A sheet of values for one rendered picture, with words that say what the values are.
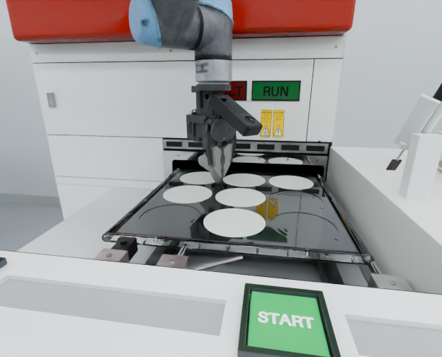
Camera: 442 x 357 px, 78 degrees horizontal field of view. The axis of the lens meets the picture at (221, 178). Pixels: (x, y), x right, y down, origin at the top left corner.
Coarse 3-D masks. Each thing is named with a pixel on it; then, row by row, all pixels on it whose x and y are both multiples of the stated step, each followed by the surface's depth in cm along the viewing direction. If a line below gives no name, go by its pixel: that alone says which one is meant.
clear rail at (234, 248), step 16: (112, 240) 39; (144, 240) 38; (160, 240) 38; (176, 240) 38; (192, 240) 38; (272, 256) 36; (288, 256) 35; (304, 256) 35; (320, 256) 35; (336, 256) 35; (352, 256) 34; (368, 256) 34
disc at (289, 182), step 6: (270, 180) 64; (276, 180) 64; (282, 180) 64; (288, 180) 64; (294, 180) 64; (300, 180) 64; (306, 180) 64; (282, 186) 60; (288, 186) 60; (294, 186) 60; (300, 186) 60; (306, 186) 60
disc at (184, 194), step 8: (168, 192) 56; (176, 192) 56; (184, 192) 56; (192, 192) 56; (200, 192) 56; (208, 192) 56; (176, 200) 52; (184, 200) 52; (192, 200) 52; (200, 200) 52
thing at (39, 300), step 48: (0, 288) 21; (48, 288) 21; (96, 288) 21; (144, 288) 20; (192, 288) 20; (240, 288) 20; (336, 288) 20; (0, 336) 16; (48, 336) 16; (96, 336) 16; (144, 336) 16; (192, 336) 16; (336, 336) 16; (384, 336) 17; (432, 336) 17
